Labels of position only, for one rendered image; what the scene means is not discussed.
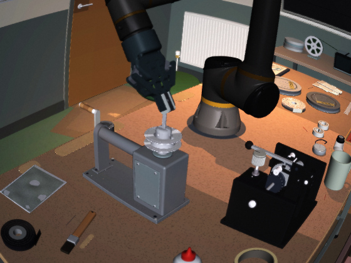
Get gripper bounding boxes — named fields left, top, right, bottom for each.
left=122, top=29, right=177, bottom=113

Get grey film spool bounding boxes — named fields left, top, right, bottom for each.
left=144, top=126, right=184, bottom=159

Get grey rewind body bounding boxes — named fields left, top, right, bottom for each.
left=82, top=120, right=191, bottom=225

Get silver lever with black knob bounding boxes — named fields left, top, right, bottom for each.
left=245, top=140, right=293, bottom=166

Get black synchronizer body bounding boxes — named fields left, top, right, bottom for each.
left=220, top=142, right=328, bottom=249

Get tan cardboard sheet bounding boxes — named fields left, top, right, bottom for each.
left=51, top=84, right=196, bottom=135

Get white radiator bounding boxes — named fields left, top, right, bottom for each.
left=181, top=11, right=251, bottom=70

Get orange wooden door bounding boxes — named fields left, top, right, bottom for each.
left=66, top=0, right=133, bottom=108

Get tan notepad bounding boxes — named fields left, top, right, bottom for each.
left=271, top=62, right=291, bottom=78

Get silver knurled knob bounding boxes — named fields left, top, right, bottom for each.
left=251, top=152, right=267, bottom=177

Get light grey film can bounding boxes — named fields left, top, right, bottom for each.
left=274, top=76, right=303, bottom=97

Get speckled film roll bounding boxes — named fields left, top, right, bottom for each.
left=281, top=96, right=306, bottom=114

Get grey stack of cans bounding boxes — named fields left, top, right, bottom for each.
left=283, top=36, right=305, bottom=54

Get green mat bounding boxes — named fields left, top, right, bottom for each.
left=0, top=69, right=200, bottom=176

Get black dial with white knob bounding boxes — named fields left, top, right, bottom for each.
left=265, top=164, right=288, bottom=193

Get white film reel on stand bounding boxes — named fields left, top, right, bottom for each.
left=303, top=35, right=324, bottom=60

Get dark grey film can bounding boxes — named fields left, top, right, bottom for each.
left=305, top=91, right=342, bottom=115

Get wooden side table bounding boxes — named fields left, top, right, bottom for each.
left=273, top=44, right=351, bottom=85

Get dark window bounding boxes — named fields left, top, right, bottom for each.
left=281, top=0, right=351, bottom=37

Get white paper strips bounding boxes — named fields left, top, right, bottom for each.
left=312, top=80, right=343, bottom=96

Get grey square tray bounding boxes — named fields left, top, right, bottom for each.
left=0, top=165, right=67, bottom=214

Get grey round tin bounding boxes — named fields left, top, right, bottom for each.
left=312, top=138, right=328, bottom=157

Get tan flat stick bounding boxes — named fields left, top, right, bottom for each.
left=78, top=234, right=95, bottom=249

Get white bottle with red cap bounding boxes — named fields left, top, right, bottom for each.
left=172, top=247, right=206, bottom=263

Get black box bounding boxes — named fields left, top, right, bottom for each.
left=333, top=50, right=351, bottom=74

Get small white bottle black cap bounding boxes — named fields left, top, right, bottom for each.
left=332, top=135, right=347, bottom=152

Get tan tape roll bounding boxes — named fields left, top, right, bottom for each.
left=234, top=247, right=278, bottom=263

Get pale green mug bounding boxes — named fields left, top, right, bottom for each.
left=323, top=150, right=351, bottom=192

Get black tape roll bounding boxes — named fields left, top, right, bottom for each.
left=0, top=219, right=42, bottom=252

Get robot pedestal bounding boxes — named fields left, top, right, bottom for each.
left=192, top=102, right=243, bottom=137

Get grey crank with wooden handle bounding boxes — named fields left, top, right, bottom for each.
left=78, top=102, right=104, bottom=130

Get wooden handled brush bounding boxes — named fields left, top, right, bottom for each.
left=60, top=210, right=98, bottom=254

